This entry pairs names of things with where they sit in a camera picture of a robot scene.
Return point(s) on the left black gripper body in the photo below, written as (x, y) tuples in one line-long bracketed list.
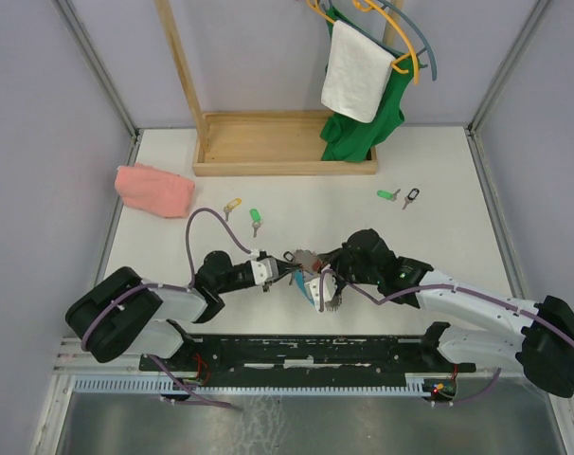
[(266, 284)]

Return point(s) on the black tag key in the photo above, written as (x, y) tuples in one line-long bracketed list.
[(411, 197)]

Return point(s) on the metal keyring band blue handle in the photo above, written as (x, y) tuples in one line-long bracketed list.
[(332, 305)]

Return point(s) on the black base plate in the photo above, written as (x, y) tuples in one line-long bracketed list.
[(308, 361)]

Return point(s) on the grey-blue hanger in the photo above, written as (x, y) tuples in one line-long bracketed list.
[(391, 12)]

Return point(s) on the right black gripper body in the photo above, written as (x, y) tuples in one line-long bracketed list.
[(345, 269)]

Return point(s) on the green shirt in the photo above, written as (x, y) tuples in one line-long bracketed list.
[(349, 140)]

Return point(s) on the yellow tag key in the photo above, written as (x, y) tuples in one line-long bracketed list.
[(230, 206)]

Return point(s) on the green tag key left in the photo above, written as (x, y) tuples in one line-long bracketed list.
[(256, 221)]

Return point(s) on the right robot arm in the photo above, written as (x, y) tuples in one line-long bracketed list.
[(535, 338)]

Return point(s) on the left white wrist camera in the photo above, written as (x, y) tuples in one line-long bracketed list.
[(255, 255)]

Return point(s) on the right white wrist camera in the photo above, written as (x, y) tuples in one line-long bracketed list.
[(320, 289)]

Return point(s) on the pink folded cloth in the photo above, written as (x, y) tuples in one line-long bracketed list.
[(157, 192)]

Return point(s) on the wooden rack frame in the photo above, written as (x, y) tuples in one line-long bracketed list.
[(254, 143)]

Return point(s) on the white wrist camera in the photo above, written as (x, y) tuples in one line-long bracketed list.
[(320, 289), (255, 255)]

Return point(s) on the green tag key right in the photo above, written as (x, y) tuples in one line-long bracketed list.
[(387, 195)]

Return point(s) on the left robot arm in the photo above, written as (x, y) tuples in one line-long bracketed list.
[(126, 314)]

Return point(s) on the white towel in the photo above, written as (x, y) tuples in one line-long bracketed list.
[(357, 74)]

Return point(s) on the green tag key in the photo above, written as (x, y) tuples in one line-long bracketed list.
[(387, 195), (256, 221)]

